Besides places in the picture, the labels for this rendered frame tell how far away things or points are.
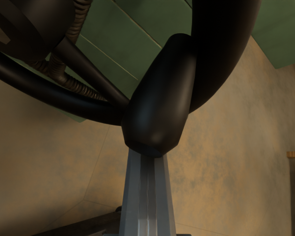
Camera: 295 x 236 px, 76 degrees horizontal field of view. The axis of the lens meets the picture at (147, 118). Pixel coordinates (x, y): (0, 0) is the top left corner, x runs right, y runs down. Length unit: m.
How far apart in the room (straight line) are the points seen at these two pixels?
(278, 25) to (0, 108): 0.93
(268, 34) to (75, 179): 0.90
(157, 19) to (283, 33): 0.18
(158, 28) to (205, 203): 1.37
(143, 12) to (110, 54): 0.14
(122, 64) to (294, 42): 0.31
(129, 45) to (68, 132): 0.67
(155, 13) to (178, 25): 0.04
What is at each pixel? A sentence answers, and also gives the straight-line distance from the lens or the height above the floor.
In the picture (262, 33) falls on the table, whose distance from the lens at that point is 0.33.
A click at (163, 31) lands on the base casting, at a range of 0.35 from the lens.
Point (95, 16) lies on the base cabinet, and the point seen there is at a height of 0.66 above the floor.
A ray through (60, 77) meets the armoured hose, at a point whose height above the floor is 0.63.
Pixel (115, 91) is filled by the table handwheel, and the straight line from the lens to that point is 0.19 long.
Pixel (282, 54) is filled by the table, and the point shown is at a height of 0.86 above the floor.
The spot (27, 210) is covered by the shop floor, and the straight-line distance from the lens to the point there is 0.98.
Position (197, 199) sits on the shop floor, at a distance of 1.49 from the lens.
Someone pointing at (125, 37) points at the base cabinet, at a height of 0.67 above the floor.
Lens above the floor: 0.95
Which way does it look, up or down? 53 degrees down
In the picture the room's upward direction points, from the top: 74 degrees clockwise
